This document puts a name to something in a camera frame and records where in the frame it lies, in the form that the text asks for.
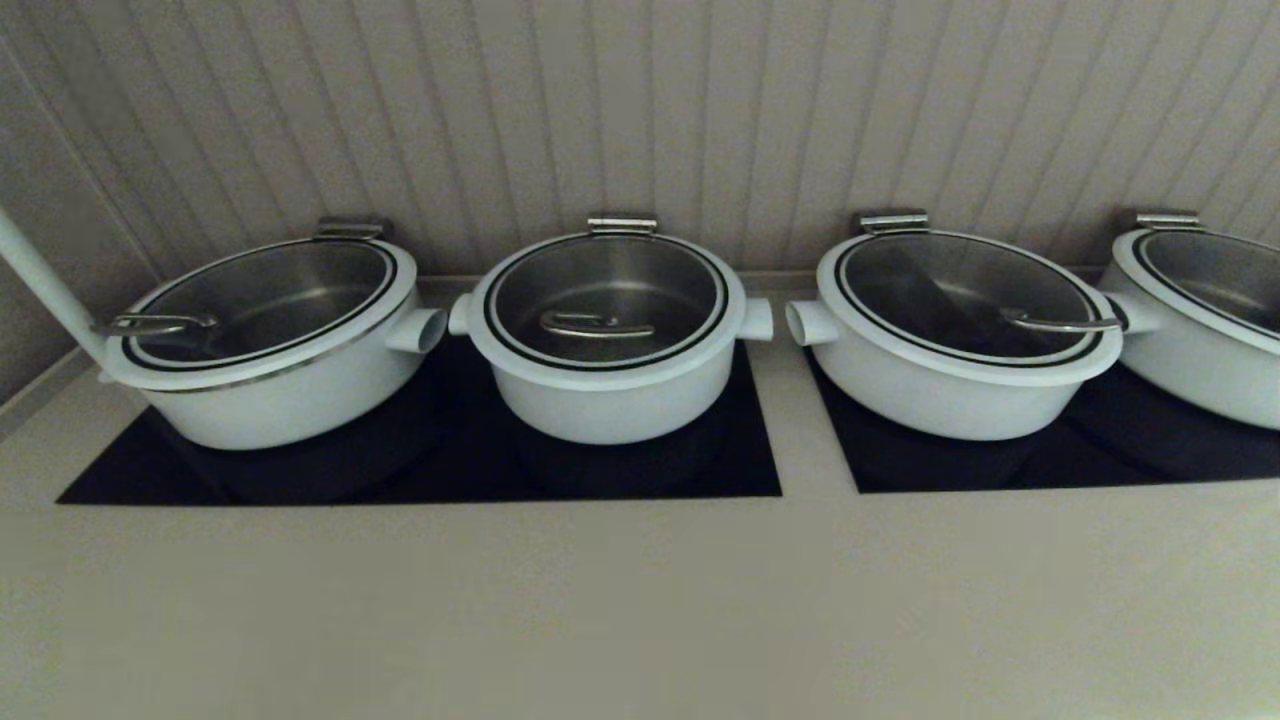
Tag white pot steel interior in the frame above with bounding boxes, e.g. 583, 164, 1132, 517
97, 295, 449, 452
446, 292, 777, 447
786, 295, 1168, 442
1104, 240, 1280, 431

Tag black glass cooktop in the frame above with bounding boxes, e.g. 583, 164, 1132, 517
56, 333, 784, 507
804, 343, 1280, 495

